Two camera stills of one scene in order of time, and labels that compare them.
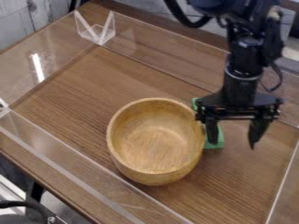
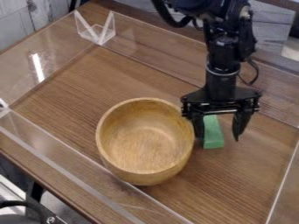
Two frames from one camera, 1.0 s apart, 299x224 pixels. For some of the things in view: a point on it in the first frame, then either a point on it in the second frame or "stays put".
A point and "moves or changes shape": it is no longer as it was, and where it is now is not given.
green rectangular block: (219, 144) stays put
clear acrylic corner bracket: (96, 32) stays put
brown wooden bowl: (155, 139) moves or changes shape
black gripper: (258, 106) → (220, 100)
